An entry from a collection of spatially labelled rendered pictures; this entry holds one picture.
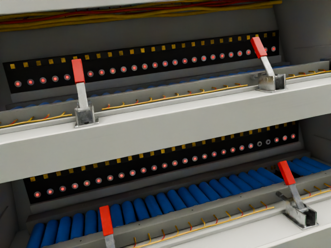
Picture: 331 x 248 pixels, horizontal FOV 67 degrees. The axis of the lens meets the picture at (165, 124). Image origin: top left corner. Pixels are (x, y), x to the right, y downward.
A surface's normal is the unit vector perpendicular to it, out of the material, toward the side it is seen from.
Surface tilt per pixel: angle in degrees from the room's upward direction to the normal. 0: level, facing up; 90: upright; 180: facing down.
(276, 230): 18
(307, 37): 90
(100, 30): 90
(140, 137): 108
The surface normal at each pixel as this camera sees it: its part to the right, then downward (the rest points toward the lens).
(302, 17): -0.96, 0.18
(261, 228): -0.13, -0.96
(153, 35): 0.21, -0.08
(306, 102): 0.25, 0.22
